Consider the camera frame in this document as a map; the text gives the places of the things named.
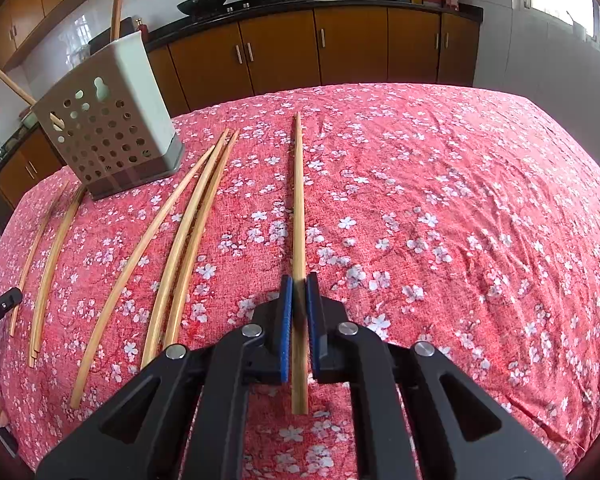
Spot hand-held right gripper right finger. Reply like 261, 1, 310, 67
306, 272, 566, 480

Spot dark wooden cutting board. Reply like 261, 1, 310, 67
89, 16, 136, 56

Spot black wok with handle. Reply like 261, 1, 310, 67
176, 0, 230, 17

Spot wooden lower kitchen cabinets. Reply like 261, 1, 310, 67
0, 2, 481, 233

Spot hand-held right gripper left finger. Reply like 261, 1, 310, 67
35, 275, 295, 480

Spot white perforated chopstick holder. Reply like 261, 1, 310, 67
31, 30, 185, 201

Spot red floral tablecloth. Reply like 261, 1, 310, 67
0, 82, 600, 480

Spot black kitchen countertop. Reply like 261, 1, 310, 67
0, 0, 485, 196

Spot black gas stove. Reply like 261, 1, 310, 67
220, 0, 301, 14

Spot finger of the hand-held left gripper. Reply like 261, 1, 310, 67
0, 287, 24, 341

